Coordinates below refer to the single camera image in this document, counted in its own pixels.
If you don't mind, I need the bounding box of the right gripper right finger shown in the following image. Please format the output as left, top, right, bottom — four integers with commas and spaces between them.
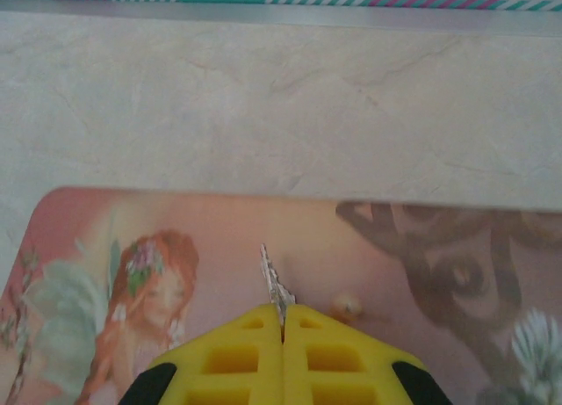
284, 304, 454, 405

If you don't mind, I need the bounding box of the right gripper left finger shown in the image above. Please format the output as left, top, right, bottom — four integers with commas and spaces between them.
120, 303, 285, 405

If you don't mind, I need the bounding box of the small silver key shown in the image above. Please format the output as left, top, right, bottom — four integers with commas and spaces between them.
259, 242, 299, 331

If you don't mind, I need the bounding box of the pink illustrated tin box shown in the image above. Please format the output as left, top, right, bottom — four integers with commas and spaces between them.
0, 185, 562, 405

